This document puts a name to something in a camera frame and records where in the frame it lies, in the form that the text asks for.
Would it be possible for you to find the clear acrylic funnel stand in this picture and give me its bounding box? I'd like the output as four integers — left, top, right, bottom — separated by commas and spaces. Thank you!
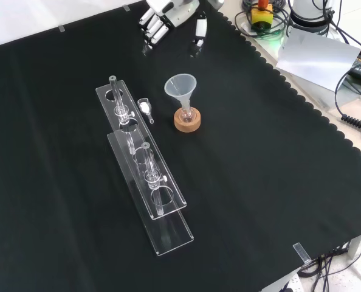
95, 75, 195, 258

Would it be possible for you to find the black cloth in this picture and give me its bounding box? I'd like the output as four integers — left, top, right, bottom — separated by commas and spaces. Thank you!
0, 0, 361, 292

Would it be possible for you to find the white power strip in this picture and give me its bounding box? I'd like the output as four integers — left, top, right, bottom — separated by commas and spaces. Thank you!
277, 273, 301, 292

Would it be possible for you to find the black cable with ribbed plug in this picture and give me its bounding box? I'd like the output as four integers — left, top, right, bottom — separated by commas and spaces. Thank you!
334, 67, 361, 141

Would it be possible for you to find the small glass weighing funnel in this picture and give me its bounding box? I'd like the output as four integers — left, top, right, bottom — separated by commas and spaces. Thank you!
137, 97, 156, 125

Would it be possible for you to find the pale grey board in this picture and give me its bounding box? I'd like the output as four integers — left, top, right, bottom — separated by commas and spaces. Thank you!
275, 29, 361, 92

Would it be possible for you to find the yellow stop button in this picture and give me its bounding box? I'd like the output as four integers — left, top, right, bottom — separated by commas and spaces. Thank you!
249, 0, 274, 32

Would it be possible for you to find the translucent plastic funnel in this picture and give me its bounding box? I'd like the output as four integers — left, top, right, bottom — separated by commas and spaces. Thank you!
163, 72, 198, 114

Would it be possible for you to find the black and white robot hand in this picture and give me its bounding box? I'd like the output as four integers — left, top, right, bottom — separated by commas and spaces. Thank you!
139, 0, 210, 58

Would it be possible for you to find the small round-bottom glass flask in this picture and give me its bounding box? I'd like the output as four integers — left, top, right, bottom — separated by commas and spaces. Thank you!
180, 105, 195, 123

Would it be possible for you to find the white table leg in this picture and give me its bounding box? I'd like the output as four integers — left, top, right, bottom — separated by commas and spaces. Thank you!
346, 230, 361, 260

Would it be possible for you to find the cork ring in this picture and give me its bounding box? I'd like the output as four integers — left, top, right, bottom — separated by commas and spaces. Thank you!
173, 108, 202, 133

